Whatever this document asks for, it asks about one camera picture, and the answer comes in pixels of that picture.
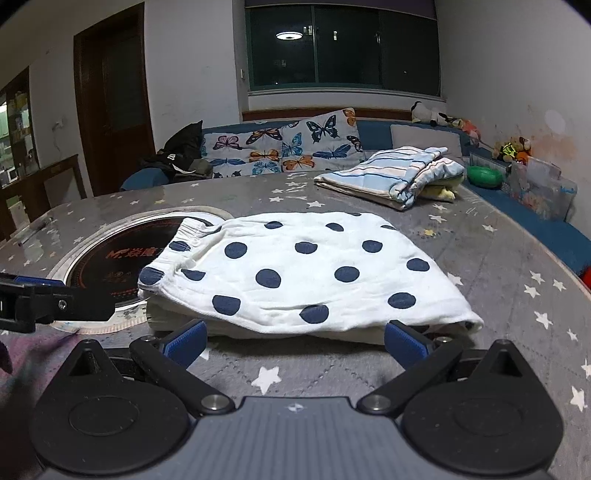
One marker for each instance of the brown wooden door glass panel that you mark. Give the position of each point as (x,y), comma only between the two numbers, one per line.
(115,101)

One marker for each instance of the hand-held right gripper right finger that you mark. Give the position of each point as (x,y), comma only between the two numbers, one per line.
(406,345)

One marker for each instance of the grey star print tablecloth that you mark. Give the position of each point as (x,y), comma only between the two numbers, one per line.
(485,258)

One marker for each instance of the brown orange plush toy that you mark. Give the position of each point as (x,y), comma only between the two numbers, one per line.
(521,147)

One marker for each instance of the olive green cloth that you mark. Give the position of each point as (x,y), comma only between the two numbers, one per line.
(201,169)

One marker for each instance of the black pen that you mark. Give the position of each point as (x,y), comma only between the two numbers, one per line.
(34,229)

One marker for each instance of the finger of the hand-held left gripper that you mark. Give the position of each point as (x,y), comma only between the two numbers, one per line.
(83,304)
(39,281)

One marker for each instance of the small black white plush toy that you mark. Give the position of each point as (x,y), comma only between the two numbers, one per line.
(445,121)

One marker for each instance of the blue sofa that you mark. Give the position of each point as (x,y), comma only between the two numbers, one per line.
(376,134)

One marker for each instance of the grey cushion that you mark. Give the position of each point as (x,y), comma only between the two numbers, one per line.
(415,136)

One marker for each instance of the green ball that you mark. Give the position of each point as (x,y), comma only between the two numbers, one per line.
(485,177)

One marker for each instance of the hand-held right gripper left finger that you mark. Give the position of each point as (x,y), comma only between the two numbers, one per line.
(187,344)

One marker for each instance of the dark glass window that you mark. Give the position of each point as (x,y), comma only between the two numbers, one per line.
(360,46)

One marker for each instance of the butterfly print quilt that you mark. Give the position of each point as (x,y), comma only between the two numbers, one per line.
(277,147)

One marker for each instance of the brown wooden desk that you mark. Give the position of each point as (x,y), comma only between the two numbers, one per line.
(46,173)

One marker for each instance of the white polka dot shorts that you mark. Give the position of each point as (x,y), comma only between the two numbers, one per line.
(300,277)

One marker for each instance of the clear plastic toy box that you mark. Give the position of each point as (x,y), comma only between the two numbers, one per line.
(540,194)

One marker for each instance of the folded yellow cloth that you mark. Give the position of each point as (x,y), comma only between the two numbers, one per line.
(443,193)

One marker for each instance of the round built-in induction cooker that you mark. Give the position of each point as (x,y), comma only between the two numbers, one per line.
(106,263)

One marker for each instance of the red plastic item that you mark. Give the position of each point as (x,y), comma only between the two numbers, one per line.
(587,279)

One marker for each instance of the black jacket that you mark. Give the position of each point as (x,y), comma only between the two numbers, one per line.
(182,147)

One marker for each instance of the folded blue striped clothing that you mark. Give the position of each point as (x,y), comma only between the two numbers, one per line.
(392,177)

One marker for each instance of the wooden glass display cabinet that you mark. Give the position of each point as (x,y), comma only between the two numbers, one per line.
(18,124)

